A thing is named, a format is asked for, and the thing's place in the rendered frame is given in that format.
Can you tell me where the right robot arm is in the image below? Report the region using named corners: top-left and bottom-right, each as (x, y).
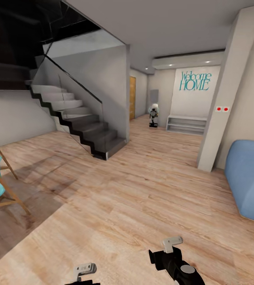
top-left (148, 236), bottom-right (205, 285)

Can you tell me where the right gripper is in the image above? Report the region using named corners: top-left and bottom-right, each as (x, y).
top-left (148, 248), bottom-right (182, 274)

